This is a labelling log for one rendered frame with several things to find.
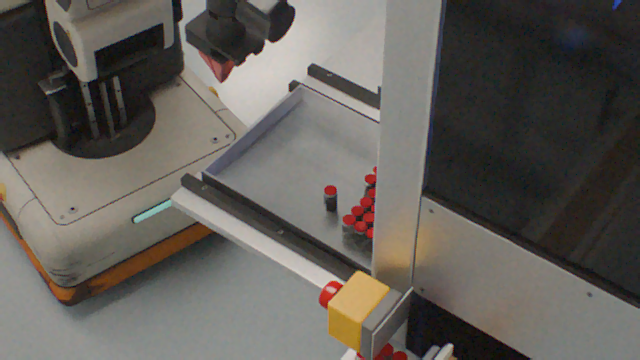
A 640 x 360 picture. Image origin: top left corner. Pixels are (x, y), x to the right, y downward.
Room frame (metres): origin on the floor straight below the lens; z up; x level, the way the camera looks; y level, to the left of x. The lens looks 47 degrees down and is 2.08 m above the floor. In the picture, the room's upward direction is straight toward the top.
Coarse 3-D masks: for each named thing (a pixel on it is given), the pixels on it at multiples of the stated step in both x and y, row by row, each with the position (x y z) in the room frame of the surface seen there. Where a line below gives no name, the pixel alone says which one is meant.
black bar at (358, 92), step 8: (312, 64) 1.38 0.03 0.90; (312, 72) 1.36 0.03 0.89; (320, 72) 1.36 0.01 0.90; (328, 72) 1.36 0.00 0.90; (320, 80) 1.35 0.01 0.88; (328, 80) 1.34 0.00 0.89; (336, 80) 1.33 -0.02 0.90; (344, 80) 1.33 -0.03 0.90; (336, 88) 1.33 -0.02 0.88; (344, 88) 1.32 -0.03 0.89; (352, 88) 1.31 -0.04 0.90; (360, 88) 1.31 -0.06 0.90; (352, 96) 1.31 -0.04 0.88; (360, 96) 1.30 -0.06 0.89; (368, 96) 1.29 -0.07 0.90; (376, 96) 1.29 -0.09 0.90; (368, 104) 1.29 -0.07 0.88; (376, 104) 1.28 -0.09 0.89
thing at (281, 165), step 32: (288, 96) 1.28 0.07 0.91; (320, 96) 1.28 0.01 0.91; (256, 128) 1.20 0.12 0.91; (288, 128) 1.23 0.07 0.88; (320, 128) 1.23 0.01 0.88; (352, 128) 1.23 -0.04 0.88; (224, 160) 1.14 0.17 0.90; (256, 160) 1.15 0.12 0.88; (288, 160) 1.15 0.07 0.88; (320, 160) 1.15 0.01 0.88; (352, 160) 1.15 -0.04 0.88; (224, 192) 1.07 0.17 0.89; (256, 192) 1.08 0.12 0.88; (288, 192) 1.08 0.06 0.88; (320, 192) 1.08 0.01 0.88; (352, 192) 1.08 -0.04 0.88; (288, 224) 0.99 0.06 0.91; (320, 224) 1.01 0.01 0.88; (352, 256) 0.95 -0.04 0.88
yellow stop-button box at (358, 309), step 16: (352, 288) 0.78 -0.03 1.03; (368, 288) 0.78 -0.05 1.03; (384, 288) 0.78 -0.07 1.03; (336, 304) 0.75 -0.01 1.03; (352, 304) 0.75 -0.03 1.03; (368, 304) 0.75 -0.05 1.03; (384, 304) 0.75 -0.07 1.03; (336, 320) 0.74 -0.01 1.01; (352, 320) 0.73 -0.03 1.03; (368, 320) 0.73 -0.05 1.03; (336, 336) 0.74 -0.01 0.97; (352, 336) 0.73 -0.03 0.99; (368, 336) 0.71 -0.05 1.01; (368, 352) 0.71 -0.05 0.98
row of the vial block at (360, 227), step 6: (372, 210) 1.00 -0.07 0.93; (366, 216) 0.99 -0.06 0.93; (372, 216) 0.99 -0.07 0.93; (360, 222) 0.98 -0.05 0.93; (366, 222) 0.98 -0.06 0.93; (372, 222) 0.98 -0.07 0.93; (354, 228) 0.97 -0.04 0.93; (360, 228) 0.97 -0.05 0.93; (366, 228) 0.97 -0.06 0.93; (354, 234) 0.97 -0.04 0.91; (360, 234) 0.96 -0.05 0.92; (366, 234) 0.97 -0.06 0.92; (354, 240) 0.97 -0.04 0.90; (360, 240) 0.96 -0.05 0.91; (354, 246) 0.96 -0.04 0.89; (360, 246) 0.96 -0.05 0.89
